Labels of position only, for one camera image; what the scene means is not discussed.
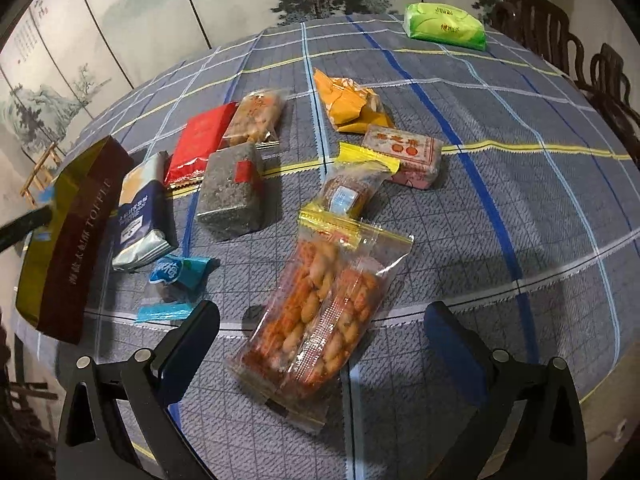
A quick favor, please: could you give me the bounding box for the grey sesame block packet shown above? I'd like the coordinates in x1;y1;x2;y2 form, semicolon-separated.
195;143;264;242

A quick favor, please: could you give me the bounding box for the green snack packet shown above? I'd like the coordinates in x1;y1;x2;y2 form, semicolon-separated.
402;2;487;51

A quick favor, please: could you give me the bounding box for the blue soda cracker pack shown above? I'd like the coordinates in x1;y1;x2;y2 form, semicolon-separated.
112;151;177;272

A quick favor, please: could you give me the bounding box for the clear brown nut-brittle packet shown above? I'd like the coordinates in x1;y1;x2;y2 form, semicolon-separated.
220;88;288;148

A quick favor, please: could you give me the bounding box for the white red-printed cake packet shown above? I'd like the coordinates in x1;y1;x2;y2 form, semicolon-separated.
362;125;444;190

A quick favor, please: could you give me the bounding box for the blue candy wrapper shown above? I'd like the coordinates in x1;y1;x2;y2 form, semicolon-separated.
136;255;218;323

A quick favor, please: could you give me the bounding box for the dark wooden chair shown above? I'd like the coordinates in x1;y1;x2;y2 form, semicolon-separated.
490;0;639;162

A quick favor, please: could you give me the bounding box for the yellow-ended clear candy packet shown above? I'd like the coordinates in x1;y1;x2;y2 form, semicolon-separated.
311;142;399;220

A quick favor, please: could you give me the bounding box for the blue plaid tablecloth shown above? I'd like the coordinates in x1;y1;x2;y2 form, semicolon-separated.
66;15;639;479

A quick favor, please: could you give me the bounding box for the orange snack packet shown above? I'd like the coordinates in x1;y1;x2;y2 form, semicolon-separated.
314;68;395;134

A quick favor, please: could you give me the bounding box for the light wooden chair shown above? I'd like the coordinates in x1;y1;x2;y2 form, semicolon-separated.
20;142;62;208

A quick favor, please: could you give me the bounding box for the clear bag of peanuts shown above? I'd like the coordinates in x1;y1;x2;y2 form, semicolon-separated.
226;202;416;435

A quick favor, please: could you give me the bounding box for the red snack packet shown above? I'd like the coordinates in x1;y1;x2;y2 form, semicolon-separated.
165;102;238;188

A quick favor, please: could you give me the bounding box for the painted folding screen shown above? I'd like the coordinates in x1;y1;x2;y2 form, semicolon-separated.
0;0;576;162

